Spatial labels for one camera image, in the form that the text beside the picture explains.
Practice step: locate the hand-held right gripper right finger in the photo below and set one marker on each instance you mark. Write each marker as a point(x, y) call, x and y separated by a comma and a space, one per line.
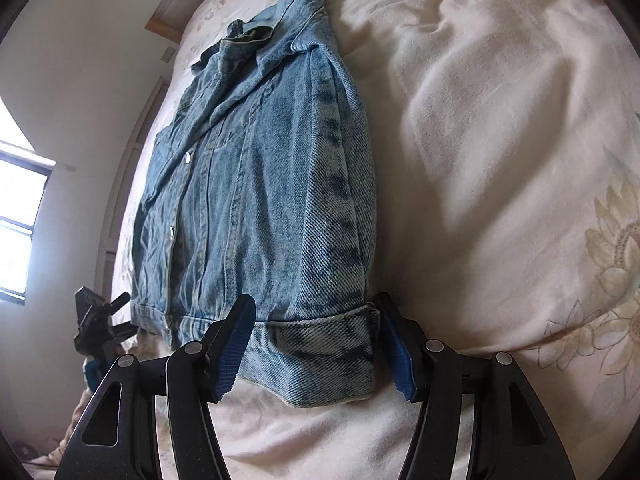
point(400, 360)

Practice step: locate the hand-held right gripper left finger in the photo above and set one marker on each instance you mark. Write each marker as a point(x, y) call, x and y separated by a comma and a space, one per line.
point(232, 355)

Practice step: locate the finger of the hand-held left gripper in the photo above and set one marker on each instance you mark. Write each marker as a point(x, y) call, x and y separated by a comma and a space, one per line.
point(122, 335)
point(117, 305)

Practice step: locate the blue denim jacket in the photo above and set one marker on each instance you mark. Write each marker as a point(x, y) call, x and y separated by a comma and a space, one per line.
point(280, 185)

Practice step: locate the person's left hand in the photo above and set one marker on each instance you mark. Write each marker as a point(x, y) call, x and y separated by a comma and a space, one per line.
point(94, 371)

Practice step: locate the window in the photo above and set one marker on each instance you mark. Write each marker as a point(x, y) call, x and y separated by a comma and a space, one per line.
point(20, 200)

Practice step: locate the floral beige duvet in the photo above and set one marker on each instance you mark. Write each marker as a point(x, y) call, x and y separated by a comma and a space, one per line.
point(475, 160)

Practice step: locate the wooden headboard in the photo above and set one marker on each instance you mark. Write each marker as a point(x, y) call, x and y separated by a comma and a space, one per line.
point(162, 27)

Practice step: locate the wall socket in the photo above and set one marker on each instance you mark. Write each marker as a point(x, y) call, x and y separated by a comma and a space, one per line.
point(169, 55)

